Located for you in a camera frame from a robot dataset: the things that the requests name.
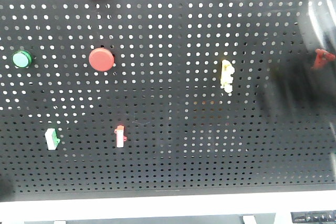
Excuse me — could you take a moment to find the blurred black robot arm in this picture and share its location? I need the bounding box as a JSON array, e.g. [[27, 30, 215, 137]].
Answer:
[[258, 0, 335, 118]]

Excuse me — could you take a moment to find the red mushroom push button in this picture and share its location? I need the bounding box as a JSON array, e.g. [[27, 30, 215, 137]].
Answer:
[[89, 48, 114, 71]]

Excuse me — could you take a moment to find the green round push button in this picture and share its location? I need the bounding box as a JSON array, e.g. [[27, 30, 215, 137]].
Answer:
[[12, 50, 33, 68]]

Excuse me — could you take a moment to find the black perforated pegboard panel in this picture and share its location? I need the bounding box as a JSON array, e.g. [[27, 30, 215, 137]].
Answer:
[[1, 0, 335, 201]]

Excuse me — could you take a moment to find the white standing desk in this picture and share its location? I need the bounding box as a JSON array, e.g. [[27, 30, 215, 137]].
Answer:
[[1, 190, 335, 223]]

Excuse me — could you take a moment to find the black desk control panel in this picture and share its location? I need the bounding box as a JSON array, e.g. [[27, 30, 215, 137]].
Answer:
[[291, 210, 335, 223]]

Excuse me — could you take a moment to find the red white rocker switch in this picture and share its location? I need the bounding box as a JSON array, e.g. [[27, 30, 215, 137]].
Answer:
[[114, 125, 127, 148]]

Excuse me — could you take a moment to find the yellow toggle switch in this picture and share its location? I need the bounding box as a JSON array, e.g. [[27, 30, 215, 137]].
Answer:
[[220, 60, 235, 93]]

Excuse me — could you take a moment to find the green white rocker switch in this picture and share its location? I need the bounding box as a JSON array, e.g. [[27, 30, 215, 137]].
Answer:
[[45, 128, 60, 151]]

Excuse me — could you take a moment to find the red toggle switch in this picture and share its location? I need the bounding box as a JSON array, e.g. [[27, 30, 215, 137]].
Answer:
[[311, 49, 335, 70]]

